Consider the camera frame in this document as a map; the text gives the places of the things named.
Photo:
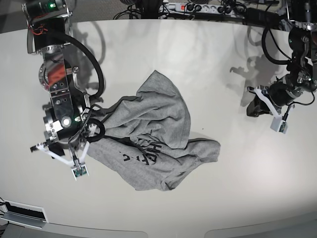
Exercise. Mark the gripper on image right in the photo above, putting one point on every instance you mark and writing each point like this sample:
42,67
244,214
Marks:
270,99

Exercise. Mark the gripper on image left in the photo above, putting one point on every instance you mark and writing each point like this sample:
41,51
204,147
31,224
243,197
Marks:
71,131

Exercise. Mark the grey t-shirt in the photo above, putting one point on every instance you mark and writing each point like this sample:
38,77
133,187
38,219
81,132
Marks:
146,139

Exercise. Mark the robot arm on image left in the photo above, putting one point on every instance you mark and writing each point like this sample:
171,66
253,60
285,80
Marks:
49,33

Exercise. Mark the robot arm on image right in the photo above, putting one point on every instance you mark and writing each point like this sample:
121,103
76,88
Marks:
301,65

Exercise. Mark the black power adapter box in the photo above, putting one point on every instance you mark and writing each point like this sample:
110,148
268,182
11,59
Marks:
258,17

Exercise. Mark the white power strip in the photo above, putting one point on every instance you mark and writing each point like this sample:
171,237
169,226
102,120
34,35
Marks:
188,8

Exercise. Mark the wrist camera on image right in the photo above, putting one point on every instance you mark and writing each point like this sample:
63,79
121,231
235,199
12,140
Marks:
279,125

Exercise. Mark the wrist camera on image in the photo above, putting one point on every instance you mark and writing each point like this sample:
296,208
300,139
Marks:
79,171
279,125

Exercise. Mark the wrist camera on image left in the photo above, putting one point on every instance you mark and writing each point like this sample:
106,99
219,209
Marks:
79,171

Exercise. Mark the table cable grommet box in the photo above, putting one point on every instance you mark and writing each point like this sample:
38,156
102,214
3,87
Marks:
23,214

